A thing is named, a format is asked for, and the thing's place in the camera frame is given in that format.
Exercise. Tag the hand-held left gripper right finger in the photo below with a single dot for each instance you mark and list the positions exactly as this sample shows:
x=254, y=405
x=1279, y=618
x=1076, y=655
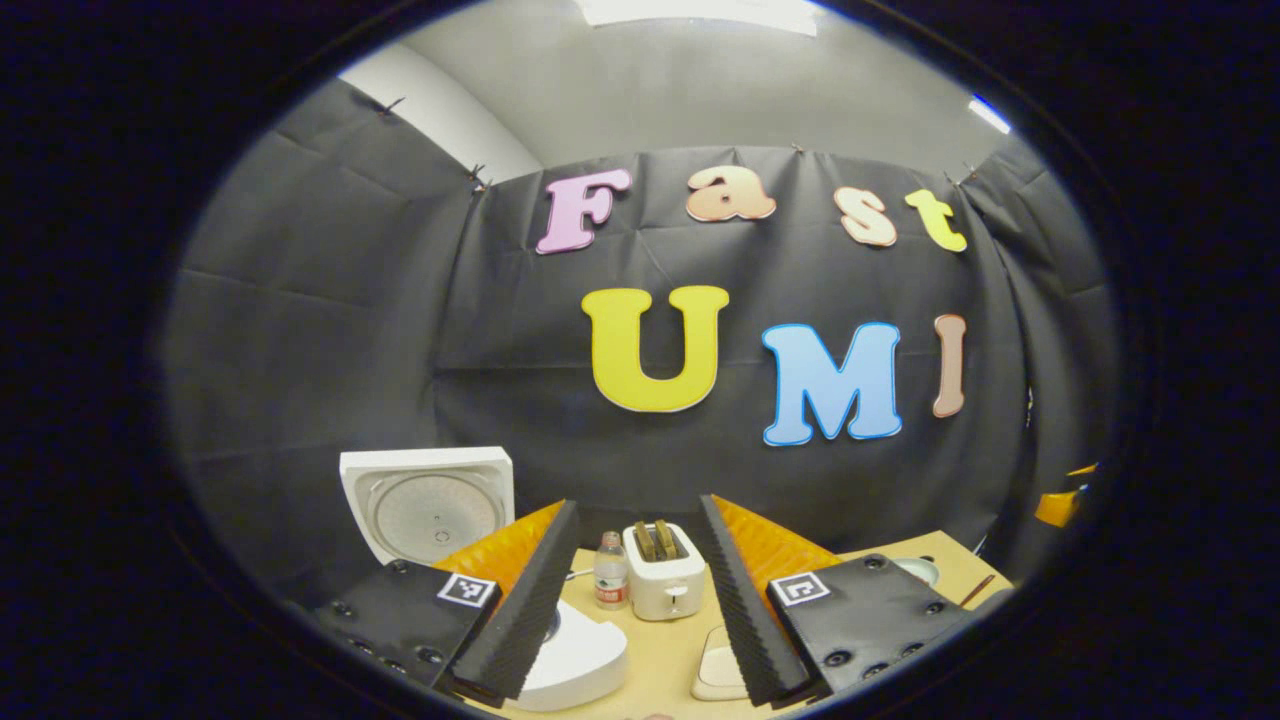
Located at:
x=745, y=610

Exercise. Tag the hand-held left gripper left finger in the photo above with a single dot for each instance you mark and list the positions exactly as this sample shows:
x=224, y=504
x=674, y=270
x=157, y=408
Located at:
x=530, y=610

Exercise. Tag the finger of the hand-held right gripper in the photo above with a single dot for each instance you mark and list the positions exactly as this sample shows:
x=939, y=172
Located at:
x=1060, y=505

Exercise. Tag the clear container of rice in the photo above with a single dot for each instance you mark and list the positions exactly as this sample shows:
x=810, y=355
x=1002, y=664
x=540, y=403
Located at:
x=720, y=665

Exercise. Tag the dark wooden spoon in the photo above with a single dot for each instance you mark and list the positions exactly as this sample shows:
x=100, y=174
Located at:
x=978, y=590

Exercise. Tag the white rice cooker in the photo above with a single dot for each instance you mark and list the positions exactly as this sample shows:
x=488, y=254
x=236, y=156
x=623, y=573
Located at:
x=430, y=505

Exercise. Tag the white toaster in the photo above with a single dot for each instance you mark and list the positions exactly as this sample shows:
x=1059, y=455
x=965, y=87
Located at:
x=668, y=590

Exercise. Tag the clear plastic bottle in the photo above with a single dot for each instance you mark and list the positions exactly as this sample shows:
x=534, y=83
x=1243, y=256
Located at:
x=611, y=580

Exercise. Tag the brown bread slice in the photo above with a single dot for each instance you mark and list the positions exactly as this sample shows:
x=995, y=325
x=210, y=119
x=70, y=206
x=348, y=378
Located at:
x=668, y=538
x=645, y=541

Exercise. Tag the pale green plate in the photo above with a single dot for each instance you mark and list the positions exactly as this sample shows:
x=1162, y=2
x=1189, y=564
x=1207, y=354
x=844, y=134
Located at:
x=918, y=570

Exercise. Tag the black backdrop cloth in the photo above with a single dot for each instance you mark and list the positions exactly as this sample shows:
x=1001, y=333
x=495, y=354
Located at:
x=350, y=350

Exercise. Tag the small ceiling light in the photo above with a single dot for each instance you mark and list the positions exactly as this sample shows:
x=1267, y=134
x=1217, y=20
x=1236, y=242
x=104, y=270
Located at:
x=988, y=114

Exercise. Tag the large ceiling light panel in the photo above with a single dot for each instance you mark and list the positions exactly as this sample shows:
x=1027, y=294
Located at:
x=700, y=12

